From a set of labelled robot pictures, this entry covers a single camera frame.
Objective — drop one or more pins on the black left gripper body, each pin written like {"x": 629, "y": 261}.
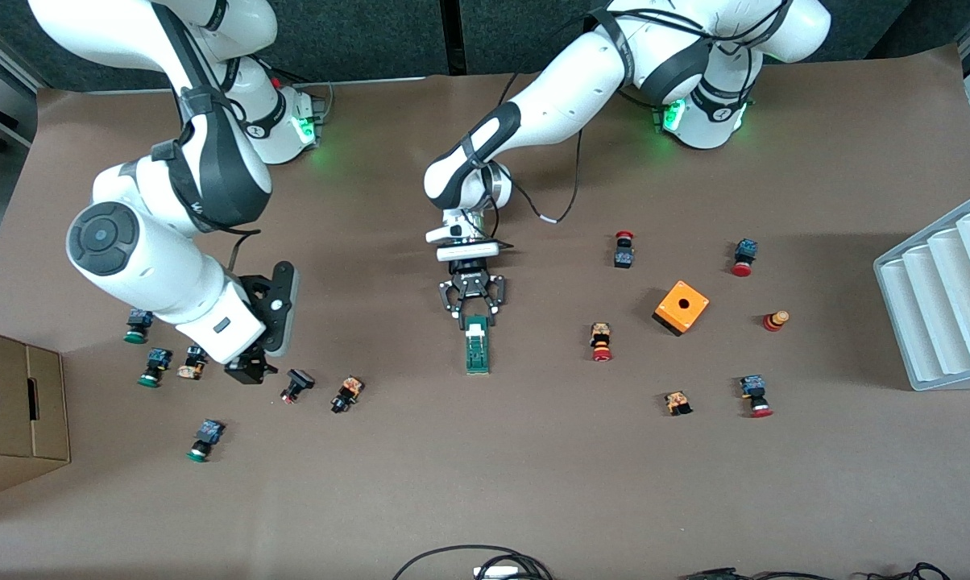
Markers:
{"x": 472, "y": 283}

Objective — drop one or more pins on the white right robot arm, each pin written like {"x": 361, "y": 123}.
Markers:
{"x": 147, "y": 258}

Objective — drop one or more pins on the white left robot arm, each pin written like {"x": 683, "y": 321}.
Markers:
{"x": 565, "y": 89}

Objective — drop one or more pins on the black square button red tip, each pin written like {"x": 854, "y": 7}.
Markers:
{"x": 297, "y": 381}

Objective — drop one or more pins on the green push button blue block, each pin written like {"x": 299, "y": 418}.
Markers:
{"x": 156, "y": 362}
{"x": 205, "y": 437}
{"x": 136, "y": 326}

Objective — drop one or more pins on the black button orange contact block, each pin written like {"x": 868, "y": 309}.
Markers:
{"x": 346, "y": 395}

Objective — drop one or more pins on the red mushroom button orange block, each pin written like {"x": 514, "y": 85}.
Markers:
{"x": 601, "y": 338}

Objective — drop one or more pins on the red button black block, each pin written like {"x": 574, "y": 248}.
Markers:
{"x": 623, "y": 254}

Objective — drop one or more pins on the brown cardboard box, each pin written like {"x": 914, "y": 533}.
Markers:
{"x": 14, "y": 403}

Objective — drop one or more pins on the red mushroom button blue block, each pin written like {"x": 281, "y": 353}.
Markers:
{"x": 754, "y": 391}
{"x": 744, "y": 254}

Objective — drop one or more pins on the white plug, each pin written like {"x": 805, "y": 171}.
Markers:
{"x": 497, "y": 573}

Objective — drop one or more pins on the red yellow mushroom button head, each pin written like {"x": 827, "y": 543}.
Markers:
{"x": 775, "y": 321}

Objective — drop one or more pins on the white ridged plastic tray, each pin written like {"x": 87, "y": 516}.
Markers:
{"x": 936, "y": 306}

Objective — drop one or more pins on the black switch tan contact block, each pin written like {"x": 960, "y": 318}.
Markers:
{"x": 192, "y": 364}

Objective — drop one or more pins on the orange push-button enclosure box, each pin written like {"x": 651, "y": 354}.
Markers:
{"x": 682, "y": 304}

